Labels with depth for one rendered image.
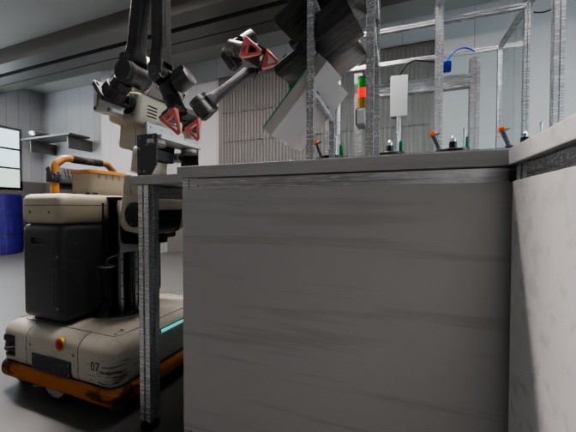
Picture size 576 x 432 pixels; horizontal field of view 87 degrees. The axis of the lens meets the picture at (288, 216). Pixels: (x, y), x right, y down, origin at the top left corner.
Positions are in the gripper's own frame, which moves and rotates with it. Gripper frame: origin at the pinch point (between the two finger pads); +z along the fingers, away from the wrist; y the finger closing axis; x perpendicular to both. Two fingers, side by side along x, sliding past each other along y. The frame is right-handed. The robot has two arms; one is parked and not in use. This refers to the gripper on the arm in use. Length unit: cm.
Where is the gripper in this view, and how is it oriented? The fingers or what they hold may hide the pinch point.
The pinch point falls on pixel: (267, 57)
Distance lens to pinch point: 121.5
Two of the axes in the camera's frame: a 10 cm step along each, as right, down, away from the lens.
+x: -3.3, 9.0, 2.9
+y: 5.6, -0.6, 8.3
